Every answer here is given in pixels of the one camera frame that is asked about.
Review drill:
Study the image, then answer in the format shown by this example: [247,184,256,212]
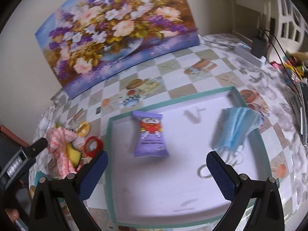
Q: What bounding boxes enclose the pink checkered cloth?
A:
[48,127,77,179]

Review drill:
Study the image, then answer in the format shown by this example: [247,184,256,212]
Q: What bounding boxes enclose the yellow sponge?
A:
[66,143,81,168]

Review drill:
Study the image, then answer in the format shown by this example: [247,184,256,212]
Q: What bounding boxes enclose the checkered printed tablecloth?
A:
[39,34,307,230]

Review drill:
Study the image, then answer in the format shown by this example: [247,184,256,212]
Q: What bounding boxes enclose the blue surgical face mask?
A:
[213,107,263,152]

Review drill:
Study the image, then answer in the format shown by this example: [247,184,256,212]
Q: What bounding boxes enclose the teal rimmed white tray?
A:
[105,85,280,229]

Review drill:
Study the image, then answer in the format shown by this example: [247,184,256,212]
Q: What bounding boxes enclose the purple snack packet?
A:
[132,110,169,157]

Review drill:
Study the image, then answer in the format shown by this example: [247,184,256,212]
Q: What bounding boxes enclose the colourful clutter pile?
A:
[270,52,307,92]

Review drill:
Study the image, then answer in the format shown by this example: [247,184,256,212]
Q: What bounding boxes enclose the black power adapter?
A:
[251,36,267,59]

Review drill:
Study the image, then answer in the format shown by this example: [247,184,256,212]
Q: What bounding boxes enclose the white power strip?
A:
[234,43,266,68]

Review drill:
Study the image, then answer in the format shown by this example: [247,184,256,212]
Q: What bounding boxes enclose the floral canvas painting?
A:
[35,0,199,98]

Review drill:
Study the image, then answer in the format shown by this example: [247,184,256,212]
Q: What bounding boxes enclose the red tape ring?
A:
[84,136,104,159]

